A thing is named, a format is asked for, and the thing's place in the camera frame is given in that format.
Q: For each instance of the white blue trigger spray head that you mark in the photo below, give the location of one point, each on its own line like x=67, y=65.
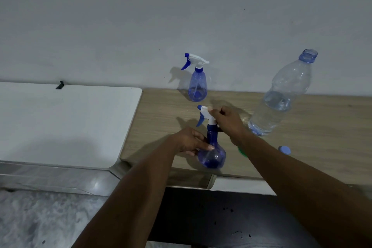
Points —
x=196, y=59
x=205, y=112

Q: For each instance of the wooden table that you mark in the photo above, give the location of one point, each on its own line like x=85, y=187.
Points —
x=334, y=146

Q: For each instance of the black wall clip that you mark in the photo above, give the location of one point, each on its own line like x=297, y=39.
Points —
x=60, y=85

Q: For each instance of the person's right hand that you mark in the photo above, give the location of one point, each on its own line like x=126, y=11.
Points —
x=232, y=125

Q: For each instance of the person's right forearm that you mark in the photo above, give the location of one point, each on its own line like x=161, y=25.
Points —
x=305, y=192

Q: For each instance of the clear plastic water bottle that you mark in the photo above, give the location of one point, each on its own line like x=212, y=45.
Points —
x=279, y=102

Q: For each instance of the blue bottle cap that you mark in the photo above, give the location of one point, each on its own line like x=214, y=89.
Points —
x=284, y=150

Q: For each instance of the white side table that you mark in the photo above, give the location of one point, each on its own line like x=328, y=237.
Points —
x=64, y=122

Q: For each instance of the person's left hand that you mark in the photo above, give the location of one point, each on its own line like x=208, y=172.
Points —
x=189, y=140

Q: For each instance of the black wooden board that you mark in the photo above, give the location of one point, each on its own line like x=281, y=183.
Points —
x=218, y=218

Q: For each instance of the green plastic funnel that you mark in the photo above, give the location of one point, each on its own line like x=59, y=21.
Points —
x=241, y=152

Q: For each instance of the person's left forearm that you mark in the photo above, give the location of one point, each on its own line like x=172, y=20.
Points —
x=130, y=198

